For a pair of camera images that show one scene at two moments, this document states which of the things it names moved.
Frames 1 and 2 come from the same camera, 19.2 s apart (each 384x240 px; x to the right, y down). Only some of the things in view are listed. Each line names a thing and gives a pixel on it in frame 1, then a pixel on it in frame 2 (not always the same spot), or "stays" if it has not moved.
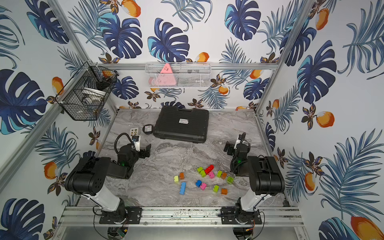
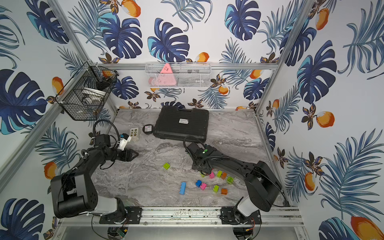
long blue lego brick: (182, 188) stays
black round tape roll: (148, 129) stays
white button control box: (134, 131) stays
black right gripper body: (231, 151) → (195, 166)
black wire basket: (82, 97) stays
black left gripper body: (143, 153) → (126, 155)
